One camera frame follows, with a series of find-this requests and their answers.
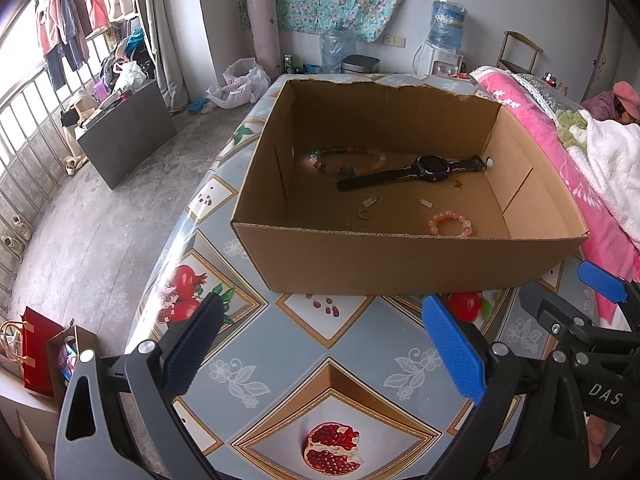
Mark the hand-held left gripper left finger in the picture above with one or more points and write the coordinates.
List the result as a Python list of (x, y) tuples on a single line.
[(192, 345)]

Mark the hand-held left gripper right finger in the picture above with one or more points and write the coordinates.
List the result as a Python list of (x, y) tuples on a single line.
[(455, 350)]

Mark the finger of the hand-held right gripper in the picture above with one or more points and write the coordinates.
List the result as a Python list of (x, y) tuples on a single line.
[(555, 315), (602, 280)]

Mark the brown cardboard box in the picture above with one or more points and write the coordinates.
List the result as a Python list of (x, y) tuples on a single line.
[(400, 265)]

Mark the small white bead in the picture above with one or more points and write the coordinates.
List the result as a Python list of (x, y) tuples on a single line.
[(490, 163)]

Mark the small gold pendant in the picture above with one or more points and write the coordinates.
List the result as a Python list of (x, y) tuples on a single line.
[(347, 223)]

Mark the black smart watch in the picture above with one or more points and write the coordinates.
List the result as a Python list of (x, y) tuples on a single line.
[(425, 165)]

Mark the person's right hand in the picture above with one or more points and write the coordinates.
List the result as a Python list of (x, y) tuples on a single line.
[(600, 440)]

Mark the pink floral blanket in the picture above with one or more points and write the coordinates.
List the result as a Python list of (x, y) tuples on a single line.
[(590, 200)]

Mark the white fluffy blanket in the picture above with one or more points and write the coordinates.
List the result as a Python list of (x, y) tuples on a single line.
[(615, 170)]

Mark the red paper bag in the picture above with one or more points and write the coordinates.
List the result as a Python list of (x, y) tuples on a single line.
[(40, 355)]

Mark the green fluffy blanket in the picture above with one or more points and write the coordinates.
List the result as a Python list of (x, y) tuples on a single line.
[(570, 127)]

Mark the grey patterned cloth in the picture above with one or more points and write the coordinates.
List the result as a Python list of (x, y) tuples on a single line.
[(545, 95)]

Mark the pair of white shoes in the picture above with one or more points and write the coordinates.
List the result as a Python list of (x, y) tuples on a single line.
[(12, 235)]

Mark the dark grey cabinet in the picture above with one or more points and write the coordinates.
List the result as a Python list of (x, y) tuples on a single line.
[(125, 145)]

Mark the pair of beige shoes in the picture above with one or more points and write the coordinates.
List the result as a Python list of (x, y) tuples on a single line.
[(75, 166)]

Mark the metal balcony railing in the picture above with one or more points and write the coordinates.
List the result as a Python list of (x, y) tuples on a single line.
[(50, 160)]

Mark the pair of blue slippers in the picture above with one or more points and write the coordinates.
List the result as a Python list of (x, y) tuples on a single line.
[(200, 107)]

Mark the white plastic bag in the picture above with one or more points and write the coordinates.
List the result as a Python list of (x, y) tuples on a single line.
[(240, 87)]

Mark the white water dispenser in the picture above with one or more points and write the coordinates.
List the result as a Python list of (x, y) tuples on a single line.
[(445, 66)]

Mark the pile of bags and clothes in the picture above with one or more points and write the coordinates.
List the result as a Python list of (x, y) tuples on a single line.
[(127, 72)]

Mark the green drink can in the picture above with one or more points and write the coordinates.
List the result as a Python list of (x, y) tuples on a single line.
[(289, 64)]

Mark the blue water dispenser bottle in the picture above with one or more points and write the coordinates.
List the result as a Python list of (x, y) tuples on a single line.
[(447, 25)]

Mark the silver trash can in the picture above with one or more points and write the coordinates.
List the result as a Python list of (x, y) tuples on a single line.
[(360, 65)]

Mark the blue plastic item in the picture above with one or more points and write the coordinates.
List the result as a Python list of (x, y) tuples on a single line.
[(311, 68)]

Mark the grey window curtain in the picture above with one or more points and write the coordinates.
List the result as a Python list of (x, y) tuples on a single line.
[(175, 35)]

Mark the clear empty water jug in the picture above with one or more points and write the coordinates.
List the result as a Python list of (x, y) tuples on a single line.
[(337, 50)]

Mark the pale pink rolled mat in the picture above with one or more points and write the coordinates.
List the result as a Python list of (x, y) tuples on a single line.
[(262, 30)]

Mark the row of hanging clothes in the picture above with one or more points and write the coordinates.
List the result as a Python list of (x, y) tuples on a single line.
[(75, 15)]

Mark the metal frame chair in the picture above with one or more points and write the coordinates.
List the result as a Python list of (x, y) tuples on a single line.
[(506, 35)]

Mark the white wall socket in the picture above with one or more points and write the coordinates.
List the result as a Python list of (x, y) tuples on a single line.
[(394, 41)]

